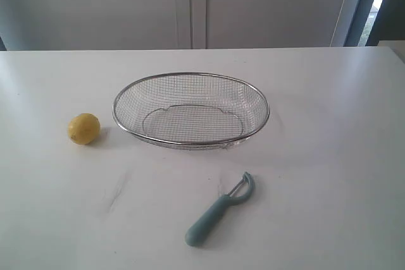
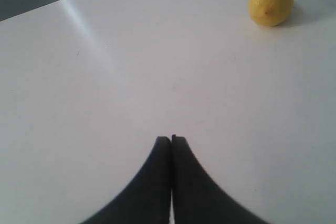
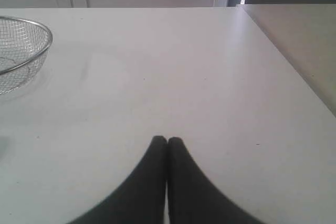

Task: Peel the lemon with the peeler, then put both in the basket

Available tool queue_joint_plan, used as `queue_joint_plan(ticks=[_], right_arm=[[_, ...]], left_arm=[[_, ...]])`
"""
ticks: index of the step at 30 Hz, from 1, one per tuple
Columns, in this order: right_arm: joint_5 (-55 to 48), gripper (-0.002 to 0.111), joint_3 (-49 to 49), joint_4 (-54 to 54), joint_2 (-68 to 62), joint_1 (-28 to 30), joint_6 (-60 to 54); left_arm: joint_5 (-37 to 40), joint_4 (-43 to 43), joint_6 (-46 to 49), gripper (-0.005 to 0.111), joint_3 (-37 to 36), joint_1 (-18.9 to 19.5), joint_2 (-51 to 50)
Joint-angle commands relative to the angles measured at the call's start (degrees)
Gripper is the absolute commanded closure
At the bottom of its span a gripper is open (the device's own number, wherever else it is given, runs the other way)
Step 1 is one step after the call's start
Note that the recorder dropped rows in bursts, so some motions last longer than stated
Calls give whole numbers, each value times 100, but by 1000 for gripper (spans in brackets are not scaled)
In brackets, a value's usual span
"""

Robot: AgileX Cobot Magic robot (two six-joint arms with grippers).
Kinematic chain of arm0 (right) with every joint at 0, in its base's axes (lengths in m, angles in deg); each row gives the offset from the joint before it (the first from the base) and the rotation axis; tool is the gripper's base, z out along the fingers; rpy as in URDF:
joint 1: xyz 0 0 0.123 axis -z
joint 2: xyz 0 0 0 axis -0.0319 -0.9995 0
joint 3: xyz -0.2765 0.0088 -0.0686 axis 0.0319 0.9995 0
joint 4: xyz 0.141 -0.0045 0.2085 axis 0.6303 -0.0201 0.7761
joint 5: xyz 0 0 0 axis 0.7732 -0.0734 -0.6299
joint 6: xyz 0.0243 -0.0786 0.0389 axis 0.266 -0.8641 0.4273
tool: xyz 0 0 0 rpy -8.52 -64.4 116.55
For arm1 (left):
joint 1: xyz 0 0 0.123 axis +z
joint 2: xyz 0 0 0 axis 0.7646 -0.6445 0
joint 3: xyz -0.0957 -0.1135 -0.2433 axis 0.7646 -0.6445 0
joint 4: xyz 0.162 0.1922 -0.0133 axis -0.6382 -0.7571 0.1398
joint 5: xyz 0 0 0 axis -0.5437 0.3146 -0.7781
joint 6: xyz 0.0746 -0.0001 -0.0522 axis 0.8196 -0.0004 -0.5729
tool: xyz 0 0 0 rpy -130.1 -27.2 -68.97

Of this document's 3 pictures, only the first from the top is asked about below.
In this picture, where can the yellow lemon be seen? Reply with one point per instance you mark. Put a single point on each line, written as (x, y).
(83, 129)

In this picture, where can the teal handled peeler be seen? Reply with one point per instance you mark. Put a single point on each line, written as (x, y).
(197, 234)

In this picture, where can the oval wire mesh basket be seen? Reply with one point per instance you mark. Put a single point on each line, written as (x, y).
(191, 110)

